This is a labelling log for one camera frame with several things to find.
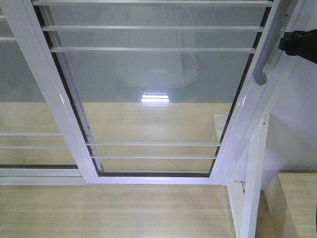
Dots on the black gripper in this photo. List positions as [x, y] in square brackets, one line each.
[300, 43]

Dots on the grey metal door handle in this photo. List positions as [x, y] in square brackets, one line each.
[273, 28]

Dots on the white framed sliding glass door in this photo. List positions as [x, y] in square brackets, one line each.
[147, 79]

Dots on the light wooden box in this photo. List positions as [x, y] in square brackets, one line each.
[292, 204]

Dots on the white fixed glass panel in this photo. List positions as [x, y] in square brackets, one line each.
[41, 141]

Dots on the white triangular support bracket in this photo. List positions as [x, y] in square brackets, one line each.
[245, 185]

